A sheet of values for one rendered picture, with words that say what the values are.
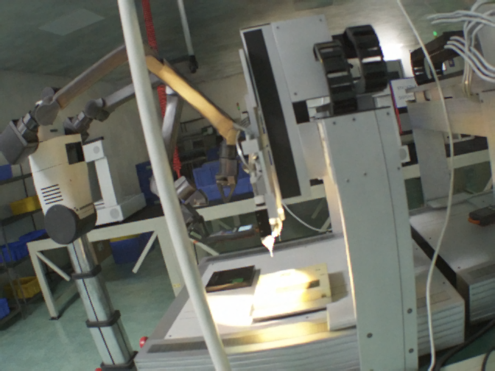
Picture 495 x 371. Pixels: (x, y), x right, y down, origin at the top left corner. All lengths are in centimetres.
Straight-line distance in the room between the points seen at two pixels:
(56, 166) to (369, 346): 122
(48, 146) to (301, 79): 106
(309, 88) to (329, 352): 47
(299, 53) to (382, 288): 42
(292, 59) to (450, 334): 59
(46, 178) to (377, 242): 123
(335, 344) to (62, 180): 114
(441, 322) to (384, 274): 18
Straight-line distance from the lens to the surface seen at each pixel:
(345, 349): 81
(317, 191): 319
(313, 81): 79
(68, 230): 164
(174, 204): 66
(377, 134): 68
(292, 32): 80
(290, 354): 81
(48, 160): 162
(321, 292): 92
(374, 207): 69
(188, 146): 1113
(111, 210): 355
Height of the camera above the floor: 123
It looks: 8 degrees down
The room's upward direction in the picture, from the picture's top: 13 degrees counter-clockwise
